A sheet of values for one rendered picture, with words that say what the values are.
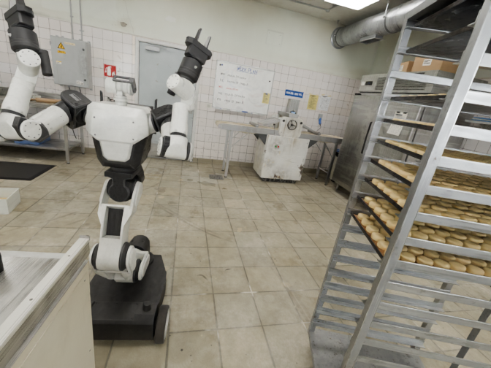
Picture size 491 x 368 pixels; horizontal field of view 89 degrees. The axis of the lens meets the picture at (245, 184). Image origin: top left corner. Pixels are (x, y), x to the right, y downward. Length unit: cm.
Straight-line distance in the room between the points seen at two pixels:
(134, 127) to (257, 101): 414
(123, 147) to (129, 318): 92
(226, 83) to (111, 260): 420
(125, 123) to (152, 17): 404
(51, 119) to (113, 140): 24
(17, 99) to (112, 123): 32
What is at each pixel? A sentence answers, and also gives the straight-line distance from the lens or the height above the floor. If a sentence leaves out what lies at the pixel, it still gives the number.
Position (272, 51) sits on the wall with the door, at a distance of 535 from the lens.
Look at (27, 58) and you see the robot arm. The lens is 131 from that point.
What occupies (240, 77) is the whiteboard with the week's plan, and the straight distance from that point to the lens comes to 515.
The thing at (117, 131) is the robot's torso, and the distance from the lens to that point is 129.
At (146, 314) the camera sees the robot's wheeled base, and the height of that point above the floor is 21.
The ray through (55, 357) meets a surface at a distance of 95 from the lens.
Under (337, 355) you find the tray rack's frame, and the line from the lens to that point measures 176.
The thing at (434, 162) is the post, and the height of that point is 132.
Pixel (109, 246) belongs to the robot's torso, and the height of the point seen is 63.
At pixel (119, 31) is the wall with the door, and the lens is 524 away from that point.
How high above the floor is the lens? 141
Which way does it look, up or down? 19 degrees down
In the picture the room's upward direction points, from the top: 9 degrees clockwise
